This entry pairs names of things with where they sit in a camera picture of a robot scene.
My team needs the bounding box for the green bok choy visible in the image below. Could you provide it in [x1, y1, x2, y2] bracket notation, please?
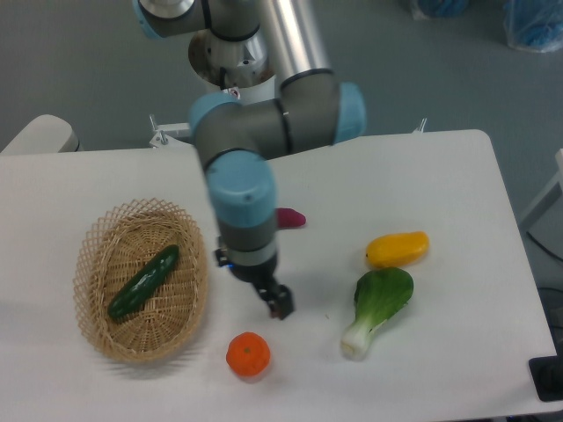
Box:
[340, 267, 414, 360]

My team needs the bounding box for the blue plastic bag middle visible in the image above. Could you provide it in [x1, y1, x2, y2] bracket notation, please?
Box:
[408, 0, 470, 20]

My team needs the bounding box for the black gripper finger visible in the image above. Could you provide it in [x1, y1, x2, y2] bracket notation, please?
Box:
[260, 285, 295, 320]

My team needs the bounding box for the white chair armrest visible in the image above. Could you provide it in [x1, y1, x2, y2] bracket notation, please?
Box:
[1, 114, 83, 156]

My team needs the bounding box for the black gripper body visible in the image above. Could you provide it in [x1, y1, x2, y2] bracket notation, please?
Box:
[215, 236, 279, 295]

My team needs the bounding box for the woven wicker basket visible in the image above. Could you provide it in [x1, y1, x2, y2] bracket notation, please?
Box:
[74, 199, 208, 363]

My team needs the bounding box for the dark green cucumber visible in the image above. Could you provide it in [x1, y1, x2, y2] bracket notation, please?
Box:
[107, 244, 179, 321]

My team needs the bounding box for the orange mandarin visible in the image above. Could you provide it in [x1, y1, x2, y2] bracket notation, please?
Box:
[225, 331, 271, 377]

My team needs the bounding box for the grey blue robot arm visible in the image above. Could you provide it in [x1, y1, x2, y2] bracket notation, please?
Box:
[133, 1, 367, 319]

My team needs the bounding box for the blue plastic bag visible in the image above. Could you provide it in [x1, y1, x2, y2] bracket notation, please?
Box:
[503, 0, 562, 53]
[408, 0, 470, 20]

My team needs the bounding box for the yellow bell pepper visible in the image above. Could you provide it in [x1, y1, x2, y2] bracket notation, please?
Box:
[365, 231, 430, 268]

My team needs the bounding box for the purple sweet potato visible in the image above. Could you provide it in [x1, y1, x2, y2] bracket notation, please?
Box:
[276, 207, 307, 229]

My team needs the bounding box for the blue plastic bag right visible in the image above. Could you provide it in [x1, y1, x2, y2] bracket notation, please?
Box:
[503, 0, 562, 53]

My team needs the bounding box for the black box at table edge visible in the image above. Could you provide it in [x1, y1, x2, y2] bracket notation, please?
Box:
[529, 356, 562, 402]

